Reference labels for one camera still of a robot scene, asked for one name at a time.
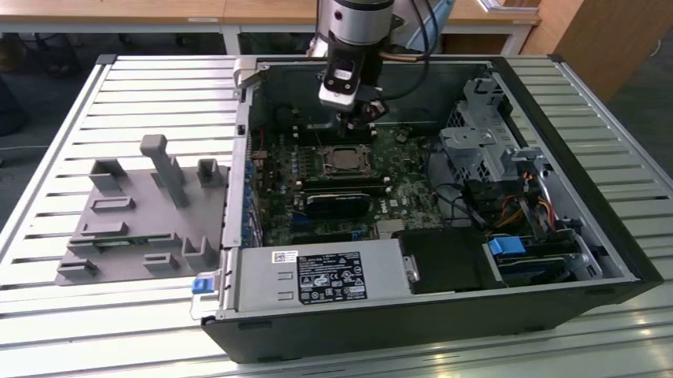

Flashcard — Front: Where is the black latch RAM slot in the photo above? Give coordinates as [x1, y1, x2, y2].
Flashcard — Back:
[296, 136, 379, 145]
[299, 177, 385, 186]
[295, 128, 377, 136]

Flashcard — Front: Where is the CPU socket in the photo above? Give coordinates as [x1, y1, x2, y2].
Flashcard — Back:
[319, 143, 376, 176]

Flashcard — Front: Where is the black plastic bay cover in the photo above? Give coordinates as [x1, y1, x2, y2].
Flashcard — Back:
[394, 228, 506, 295]

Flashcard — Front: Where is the white tray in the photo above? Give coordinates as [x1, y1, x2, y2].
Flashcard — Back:
[475, 0, 542, 11]

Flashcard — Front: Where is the perforated metal drive cage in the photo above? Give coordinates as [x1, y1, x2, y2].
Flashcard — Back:
[438, 76, 546, 184]

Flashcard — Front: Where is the green motherboard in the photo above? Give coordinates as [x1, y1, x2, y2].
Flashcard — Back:
[249, 125, 447, 247]

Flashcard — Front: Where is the black graphics card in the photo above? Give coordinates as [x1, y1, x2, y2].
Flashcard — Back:
[304, 191, 372, 221]

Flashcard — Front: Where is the small silver heatsink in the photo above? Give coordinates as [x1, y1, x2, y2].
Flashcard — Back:
[376, 219, 408, 237]

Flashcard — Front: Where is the brown wooden cabinet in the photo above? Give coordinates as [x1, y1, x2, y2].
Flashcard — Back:
[519, 0, 673, 104]

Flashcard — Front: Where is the blue disk carrier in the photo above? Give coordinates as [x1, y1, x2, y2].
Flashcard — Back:
[487, 235, 526, 259]

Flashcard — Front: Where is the black rating label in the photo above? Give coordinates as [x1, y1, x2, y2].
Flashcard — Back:
[296, 250, 368, 305]

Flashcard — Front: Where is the grey parts rack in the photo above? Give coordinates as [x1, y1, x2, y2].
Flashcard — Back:
[53, 133, 232, 287]

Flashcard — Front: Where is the silver power supply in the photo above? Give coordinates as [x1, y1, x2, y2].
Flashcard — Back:
[233, 238, 414, 312]

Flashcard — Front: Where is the green RAM stick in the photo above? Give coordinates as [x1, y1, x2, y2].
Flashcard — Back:
[93, 235, 175, 249]

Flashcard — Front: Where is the blue case latch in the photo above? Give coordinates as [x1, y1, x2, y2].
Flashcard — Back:
[191, 271, 220, 295]

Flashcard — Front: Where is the black PC case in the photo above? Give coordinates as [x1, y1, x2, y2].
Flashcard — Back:
[200, 54, 665, 364]

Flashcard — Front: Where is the white camera on black bracket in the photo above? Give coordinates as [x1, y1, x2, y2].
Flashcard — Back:
[316, 58, 369, 109]

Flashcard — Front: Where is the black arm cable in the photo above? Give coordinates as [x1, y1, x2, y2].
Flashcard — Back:
[380, 0, 440, 102]

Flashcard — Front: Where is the silver case handle bracket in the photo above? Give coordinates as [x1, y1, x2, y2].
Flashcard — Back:
[229, 57, 269, 91]

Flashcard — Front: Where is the wooden desk white frame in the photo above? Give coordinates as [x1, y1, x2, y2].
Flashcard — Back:
[223, 0, 542, 56]
[0, 0, 235, 56]

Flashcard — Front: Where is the black looped cable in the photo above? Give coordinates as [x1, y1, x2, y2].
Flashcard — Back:
[428, 183, 490, 229]

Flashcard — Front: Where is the yellow orange wire bundle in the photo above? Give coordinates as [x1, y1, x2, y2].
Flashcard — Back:
[492, 172, 558, 229]

